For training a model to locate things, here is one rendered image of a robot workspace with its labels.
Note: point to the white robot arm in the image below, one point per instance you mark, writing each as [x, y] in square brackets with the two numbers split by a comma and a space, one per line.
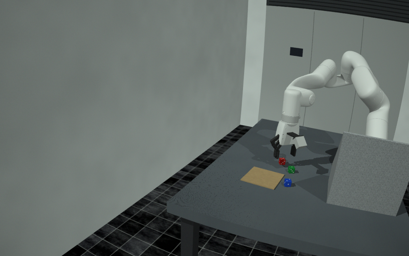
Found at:
[354, 70]

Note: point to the blue die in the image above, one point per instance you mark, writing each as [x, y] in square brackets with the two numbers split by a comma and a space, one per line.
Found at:
[287, 182]

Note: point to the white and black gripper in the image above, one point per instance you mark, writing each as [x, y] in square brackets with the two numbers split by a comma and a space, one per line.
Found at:
[282, 138]

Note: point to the green die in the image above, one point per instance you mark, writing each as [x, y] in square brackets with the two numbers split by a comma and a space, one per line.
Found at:
[291, 169]

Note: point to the tan flat mat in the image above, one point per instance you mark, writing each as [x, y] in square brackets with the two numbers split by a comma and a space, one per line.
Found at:
[263, 177]

